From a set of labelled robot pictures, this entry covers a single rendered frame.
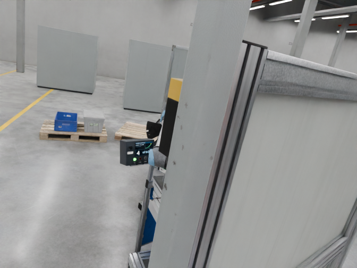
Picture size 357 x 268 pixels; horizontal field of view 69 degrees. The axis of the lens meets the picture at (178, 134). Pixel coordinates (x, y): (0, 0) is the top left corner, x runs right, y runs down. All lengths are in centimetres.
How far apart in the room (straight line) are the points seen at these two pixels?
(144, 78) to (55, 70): 319
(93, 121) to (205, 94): 509
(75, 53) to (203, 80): 934
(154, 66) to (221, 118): 772
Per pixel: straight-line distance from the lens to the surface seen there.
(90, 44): 955
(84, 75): 965
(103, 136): 538
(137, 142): 208
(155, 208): 185
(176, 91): 36
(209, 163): 36
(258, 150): 52
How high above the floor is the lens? 197
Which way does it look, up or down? 17 degrees down
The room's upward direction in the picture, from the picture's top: 11 degrees clockwise
